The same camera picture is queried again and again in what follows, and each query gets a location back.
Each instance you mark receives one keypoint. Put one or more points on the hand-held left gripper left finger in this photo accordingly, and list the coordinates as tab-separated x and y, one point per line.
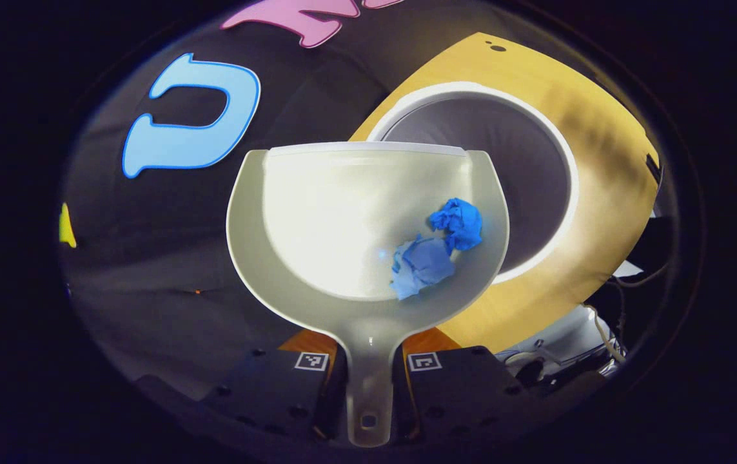
271	393

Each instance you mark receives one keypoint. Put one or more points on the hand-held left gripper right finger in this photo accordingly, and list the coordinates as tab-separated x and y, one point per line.
465	393

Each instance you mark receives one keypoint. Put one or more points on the light blue paper ball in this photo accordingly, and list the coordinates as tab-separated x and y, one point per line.
423	267

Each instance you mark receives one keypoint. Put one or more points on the dark blue paper ball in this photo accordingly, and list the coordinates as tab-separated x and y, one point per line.
458	222

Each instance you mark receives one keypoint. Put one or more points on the white dustpan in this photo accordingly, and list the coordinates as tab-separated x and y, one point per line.
342	219

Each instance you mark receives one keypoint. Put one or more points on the grey garbage bin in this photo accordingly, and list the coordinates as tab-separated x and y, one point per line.
523	161

